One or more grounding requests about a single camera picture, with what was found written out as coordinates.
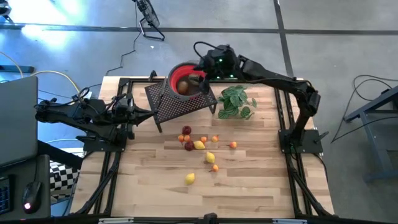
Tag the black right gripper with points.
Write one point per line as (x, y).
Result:
(220, 62)

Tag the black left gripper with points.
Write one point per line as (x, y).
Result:
(127, 112)

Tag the red collapsible bowl grey rim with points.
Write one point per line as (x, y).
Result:
(174, 77)

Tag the dark red apple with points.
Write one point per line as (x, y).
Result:
(189, 146)
(186, 130)

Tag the small orange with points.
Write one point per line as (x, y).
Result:
(233, 145)
(186, 138)
(214, 138)
(214, 168)

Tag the yellow lemon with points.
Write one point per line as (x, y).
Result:
(199, 145)
(190, 179)
(210, 157)

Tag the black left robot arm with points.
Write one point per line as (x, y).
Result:
(77, 115)

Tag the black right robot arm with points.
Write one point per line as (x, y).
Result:
(280, 79)

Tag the black perforated metal stand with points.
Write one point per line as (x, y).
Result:
(174, 107)

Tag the artificial green leafy plant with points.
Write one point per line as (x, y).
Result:
(233, 99)

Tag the small orange pear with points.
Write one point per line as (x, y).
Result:
(181, 138)
(203, 139)

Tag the grey power adapter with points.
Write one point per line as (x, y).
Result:
(86, 95)

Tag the black floor fan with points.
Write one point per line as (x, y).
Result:
(149, 14)

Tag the small orange front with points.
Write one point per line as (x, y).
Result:
(214, 168)

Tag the black white checkerboard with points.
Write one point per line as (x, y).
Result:
(62, 180)

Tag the black operator desk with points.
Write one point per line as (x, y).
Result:
(43, 168)

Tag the grey laptop lid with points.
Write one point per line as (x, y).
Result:
(18, 124)

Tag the black computer mouse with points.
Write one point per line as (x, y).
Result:
(31, 196)

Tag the black keyboard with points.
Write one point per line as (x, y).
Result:
(4, 196)

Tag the black chair base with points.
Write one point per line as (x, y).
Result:
(3, 11)

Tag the black frame clamp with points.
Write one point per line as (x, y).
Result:
(152, 75)

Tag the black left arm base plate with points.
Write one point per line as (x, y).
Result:
(93, 147)

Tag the black aluminium table frame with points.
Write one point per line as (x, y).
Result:
(280, 112)

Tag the silver aluminium bracket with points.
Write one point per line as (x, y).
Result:
(115, 221)
(289, 221)

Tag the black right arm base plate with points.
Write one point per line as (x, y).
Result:
(311, 145)

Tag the grey metal table frame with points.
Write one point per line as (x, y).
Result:
(373, 149)

